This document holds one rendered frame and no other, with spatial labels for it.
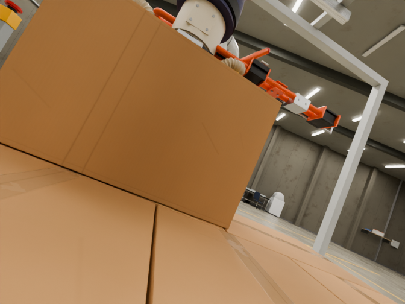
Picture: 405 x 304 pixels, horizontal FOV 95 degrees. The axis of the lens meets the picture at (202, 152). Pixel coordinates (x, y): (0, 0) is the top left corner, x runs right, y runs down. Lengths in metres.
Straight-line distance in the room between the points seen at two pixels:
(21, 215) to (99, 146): 0.24
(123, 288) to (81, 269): 0.04
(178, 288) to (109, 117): 0.36
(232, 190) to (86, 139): 0.38
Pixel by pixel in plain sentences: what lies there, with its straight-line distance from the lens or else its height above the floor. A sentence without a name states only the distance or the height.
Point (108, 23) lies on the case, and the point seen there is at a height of 0.87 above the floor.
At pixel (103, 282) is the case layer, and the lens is 0.20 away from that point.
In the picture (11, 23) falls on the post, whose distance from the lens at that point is 1.54.
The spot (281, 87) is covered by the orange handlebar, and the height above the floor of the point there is 1.07.
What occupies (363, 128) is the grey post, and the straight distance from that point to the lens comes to 3.85.
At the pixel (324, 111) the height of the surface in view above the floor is 1.07.
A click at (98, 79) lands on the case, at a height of 0.75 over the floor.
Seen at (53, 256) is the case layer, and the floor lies 0.54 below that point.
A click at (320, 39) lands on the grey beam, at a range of 3.58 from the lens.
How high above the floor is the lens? 0.66
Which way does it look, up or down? 6 degrees up
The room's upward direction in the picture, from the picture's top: 25 degrees clockwise
